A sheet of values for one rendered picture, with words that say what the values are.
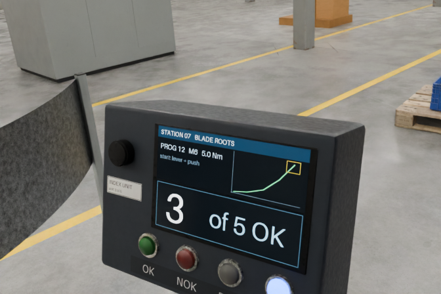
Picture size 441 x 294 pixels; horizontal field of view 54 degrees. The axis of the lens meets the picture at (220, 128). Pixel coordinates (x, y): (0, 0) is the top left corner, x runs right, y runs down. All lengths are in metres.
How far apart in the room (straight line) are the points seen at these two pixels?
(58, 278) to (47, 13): 4.19
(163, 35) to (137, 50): 0.52
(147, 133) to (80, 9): 5.76
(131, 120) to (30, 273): 2.04
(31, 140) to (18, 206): 0.22
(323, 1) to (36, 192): 7.59
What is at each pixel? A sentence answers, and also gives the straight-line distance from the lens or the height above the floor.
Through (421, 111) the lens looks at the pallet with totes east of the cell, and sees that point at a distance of 3.78.
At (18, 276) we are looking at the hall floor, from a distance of 2.49.
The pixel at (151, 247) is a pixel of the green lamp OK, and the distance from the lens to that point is 0.48.
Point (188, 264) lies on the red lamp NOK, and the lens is 0.45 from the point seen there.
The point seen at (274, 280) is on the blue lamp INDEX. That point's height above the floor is 1.13.
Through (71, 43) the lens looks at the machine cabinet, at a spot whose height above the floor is 0.47.
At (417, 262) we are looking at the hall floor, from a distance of 2.33.
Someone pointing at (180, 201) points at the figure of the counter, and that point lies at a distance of 0.44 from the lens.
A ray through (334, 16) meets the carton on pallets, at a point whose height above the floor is 0.19.
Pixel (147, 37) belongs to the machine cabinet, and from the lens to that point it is 6.73.
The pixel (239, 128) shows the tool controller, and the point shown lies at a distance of 0.40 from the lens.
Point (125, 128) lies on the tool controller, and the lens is 0.48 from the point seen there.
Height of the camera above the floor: 1.40
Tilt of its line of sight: 22 degrees down
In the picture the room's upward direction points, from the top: 4 degrees counter-clockwise
